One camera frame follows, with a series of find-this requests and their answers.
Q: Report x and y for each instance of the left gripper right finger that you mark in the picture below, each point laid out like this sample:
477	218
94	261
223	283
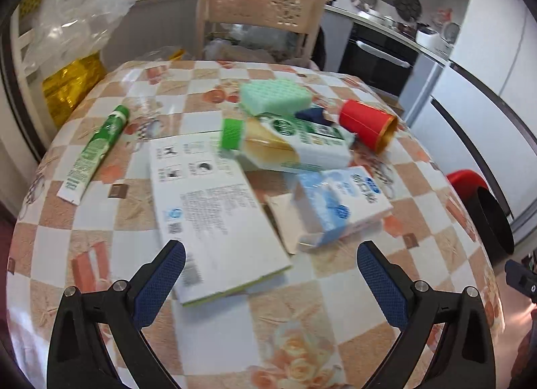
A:
464	357

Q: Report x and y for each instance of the crumpled clear plastic bag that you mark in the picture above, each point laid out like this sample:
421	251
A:
66	30

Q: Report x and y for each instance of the red trash bin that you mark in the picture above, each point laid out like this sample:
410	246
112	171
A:
485	212

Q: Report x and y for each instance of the gold foil bag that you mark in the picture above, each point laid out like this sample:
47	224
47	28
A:
65	90

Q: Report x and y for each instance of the green toothpaste tube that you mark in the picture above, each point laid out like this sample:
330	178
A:
92	155

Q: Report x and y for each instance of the checkered tablecloth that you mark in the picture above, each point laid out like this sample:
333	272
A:
88	220

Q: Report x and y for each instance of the built-in black oven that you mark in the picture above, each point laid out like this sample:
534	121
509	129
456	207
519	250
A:
381	62

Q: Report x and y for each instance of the white refrigerator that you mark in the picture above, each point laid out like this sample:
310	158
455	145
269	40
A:
481	114

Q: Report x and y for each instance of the white toaster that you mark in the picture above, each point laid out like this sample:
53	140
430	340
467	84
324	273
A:
433	41

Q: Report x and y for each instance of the green sponge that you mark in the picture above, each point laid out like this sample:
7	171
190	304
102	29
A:
281	97

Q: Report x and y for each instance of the white flat carton box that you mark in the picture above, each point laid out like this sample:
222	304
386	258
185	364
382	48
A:
203	199

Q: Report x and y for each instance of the beige perforated storage rack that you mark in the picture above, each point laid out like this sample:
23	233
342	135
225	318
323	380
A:
302	17

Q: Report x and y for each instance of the blue white small box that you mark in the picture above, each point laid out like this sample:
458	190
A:
335	203

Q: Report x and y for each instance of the dark blue small wrapper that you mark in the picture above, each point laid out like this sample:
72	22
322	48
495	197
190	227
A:
317	115

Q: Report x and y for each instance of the black round mold pan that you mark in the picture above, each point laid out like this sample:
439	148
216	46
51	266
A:
408	10

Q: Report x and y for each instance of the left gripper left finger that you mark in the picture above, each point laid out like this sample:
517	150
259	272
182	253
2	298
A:
77	356

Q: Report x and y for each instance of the red paper cup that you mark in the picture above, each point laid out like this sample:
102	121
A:
374	127

